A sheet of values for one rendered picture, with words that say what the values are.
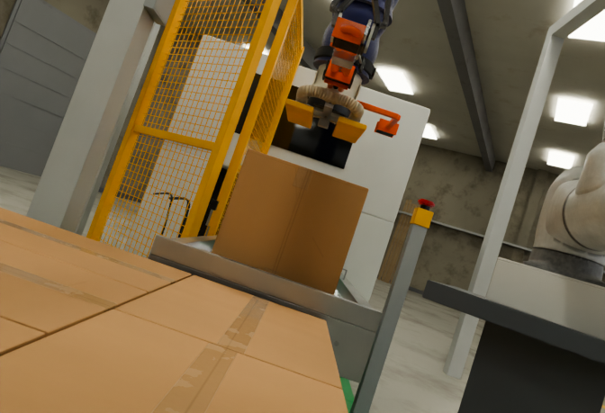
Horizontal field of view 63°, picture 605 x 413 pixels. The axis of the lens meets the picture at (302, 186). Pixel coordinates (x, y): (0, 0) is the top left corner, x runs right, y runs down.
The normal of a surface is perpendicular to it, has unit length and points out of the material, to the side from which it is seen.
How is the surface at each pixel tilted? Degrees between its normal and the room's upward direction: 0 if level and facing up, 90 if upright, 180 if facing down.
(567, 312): 90
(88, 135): 90
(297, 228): 90
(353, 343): 90
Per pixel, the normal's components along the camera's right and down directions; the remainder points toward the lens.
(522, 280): -0.40, -0.21
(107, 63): 0.00, -0.08
